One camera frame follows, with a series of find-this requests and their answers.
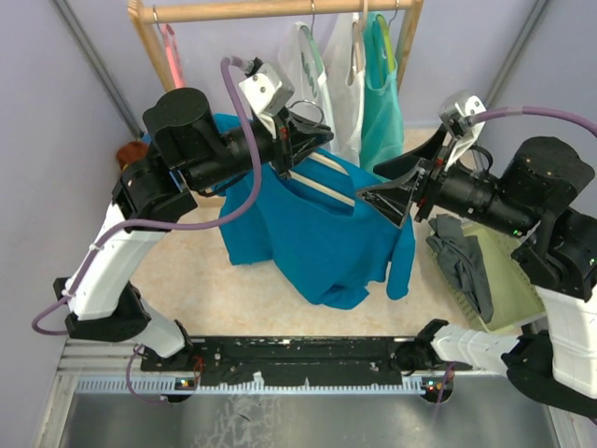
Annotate green hanger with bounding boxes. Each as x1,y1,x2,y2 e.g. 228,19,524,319
298,24,326,100

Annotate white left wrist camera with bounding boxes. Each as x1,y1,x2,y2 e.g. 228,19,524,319
239,58,295,139

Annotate white t-shirt on wooden hanger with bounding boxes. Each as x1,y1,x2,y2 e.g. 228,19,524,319
323,13,366,166

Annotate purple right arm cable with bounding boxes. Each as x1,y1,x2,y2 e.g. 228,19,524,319
459,105,597,141

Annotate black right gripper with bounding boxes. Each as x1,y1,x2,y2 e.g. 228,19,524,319
352,122,532,237

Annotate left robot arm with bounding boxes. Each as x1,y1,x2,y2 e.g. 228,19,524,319
53,88,333,371

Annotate blue t-shirt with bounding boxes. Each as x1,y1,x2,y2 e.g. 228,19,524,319
212,113,417,311

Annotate wooden clothes rack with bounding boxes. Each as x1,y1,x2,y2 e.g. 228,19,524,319
126,0,425,209

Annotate wooden hanger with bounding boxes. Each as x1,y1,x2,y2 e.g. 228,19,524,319
352,0,368,75

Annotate brown cloth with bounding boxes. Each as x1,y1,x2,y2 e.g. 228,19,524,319
116,141,148,171

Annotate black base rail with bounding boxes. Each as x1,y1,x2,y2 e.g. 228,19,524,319
141,336,448,385

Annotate white t-shirt on green hanger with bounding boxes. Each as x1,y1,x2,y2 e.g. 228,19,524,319
277,21,340,155

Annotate yellow hanger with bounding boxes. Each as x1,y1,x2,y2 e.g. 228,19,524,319
376,14,396,72

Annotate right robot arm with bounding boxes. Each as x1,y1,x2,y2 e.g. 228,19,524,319
356,129,596,419

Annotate pink hanger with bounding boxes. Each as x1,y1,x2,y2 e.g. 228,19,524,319
152,6,186,89

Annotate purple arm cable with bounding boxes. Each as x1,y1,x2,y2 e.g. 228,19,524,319
459,105,597,141
30,55,262,336

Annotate teal t-shirt on hanger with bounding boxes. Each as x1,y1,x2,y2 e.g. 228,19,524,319
360,12,404,173

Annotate grey t-shirt in basket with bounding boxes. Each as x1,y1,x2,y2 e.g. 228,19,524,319
426,214,494,322

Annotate cream hanger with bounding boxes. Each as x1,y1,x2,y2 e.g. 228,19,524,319
284,98,356,207

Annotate light green perforated basket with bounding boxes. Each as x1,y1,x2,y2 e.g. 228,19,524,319
429,221,545,332

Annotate white toothed cable strip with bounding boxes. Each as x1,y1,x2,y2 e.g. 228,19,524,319
76,375,443,396

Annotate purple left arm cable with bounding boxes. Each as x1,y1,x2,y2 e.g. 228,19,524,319
30,55,262,336

